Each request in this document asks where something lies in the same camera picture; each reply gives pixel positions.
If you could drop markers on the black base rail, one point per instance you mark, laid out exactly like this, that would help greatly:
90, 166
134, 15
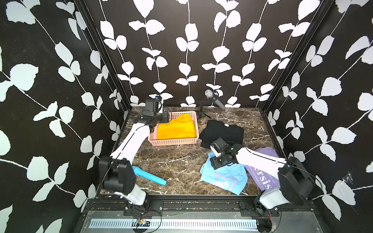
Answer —
162, 204

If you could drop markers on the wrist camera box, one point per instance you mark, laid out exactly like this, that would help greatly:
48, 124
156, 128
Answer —
159, 104
216, 149

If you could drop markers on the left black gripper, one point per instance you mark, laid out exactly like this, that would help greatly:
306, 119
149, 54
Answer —
165, 117

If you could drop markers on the light blue cylinder tube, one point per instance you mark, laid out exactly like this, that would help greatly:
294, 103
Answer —
148, 176

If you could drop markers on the black t-shirt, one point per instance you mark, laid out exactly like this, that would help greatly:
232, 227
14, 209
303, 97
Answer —
217, 129

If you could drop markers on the light blue t-shirt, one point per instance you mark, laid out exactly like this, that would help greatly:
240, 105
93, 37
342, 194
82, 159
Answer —
232, 178

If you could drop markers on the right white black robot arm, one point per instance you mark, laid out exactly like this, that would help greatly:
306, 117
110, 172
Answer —
295, 183

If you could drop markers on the grey microphone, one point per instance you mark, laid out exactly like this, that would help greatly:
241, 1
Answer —
212, 96

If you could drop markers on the black microphone tripod stand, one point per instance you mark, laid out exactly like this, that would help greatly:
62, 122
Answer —
201, 113

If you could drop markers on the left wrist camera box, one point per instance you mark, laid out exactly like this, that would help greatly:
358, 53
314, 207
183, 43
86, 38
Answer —
159, 104

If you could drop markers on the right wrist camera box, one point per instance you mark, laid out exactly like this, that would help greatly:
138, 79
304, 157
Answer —
216, 149

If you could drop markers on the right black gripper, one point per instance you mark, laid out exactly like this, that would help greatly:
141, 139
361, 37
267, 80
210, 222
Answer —
215, 164

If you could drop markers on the small circuit board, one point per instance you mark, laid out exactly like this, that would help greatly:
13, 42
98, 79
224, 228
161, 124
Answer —
142, 223

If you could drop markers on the yellow t-shirt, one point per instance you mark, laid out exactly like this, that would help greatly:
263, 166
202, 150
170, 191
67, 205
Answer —
179, 128

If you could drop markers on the pink perforated plastic basket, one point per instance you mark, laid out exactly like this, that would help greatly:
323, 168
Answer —
153, 140

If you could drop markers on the white perforated vent strip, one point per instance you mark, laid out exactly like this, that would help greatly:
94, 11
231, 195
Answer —
179, 224

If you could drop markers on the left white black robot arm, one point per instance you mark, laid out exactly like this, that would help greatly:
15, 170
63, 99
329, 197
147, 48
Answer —
115, 171

